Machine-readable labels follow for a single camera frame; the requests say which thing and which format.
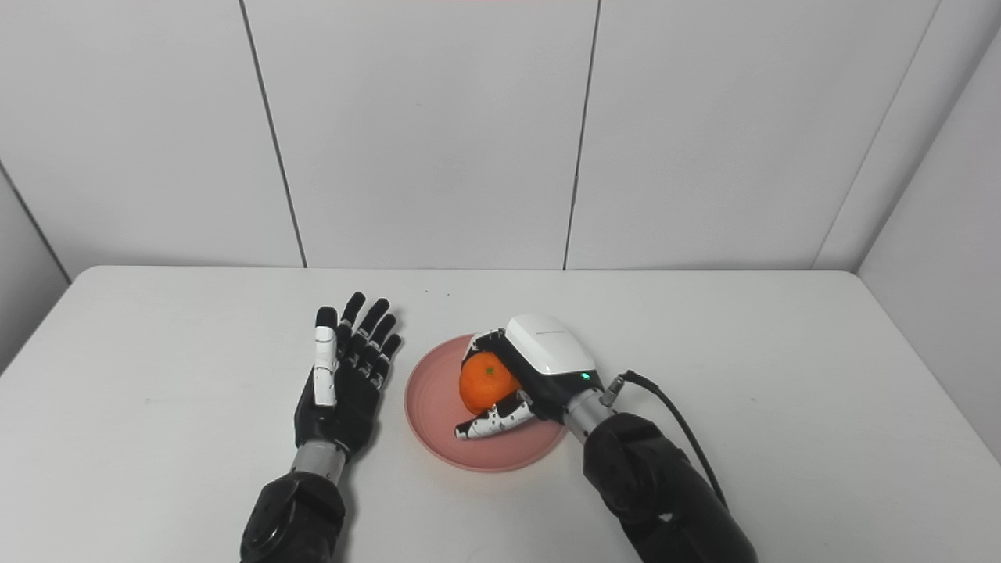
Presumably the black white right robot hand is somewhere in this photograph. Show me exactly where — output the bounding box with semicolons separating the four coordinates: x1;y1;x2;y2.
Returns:
455;314;607;441

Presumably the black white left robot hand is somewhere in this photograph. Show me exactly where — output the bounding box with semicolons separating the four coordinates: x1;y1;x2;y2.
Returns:
294;292;403;463

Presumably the orange fruit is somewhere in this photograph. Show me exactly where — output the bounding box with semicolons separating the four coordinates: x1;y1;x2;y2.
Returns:
458;351;522;417

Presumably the pink round plate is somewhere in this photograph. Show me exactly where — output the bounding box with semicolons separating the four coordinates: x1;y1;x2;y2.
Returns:
404;334;569;473

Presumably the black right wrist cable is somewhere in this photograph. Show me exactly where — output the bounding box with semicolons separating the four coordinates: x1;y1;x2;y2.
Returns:
601;371;730;511

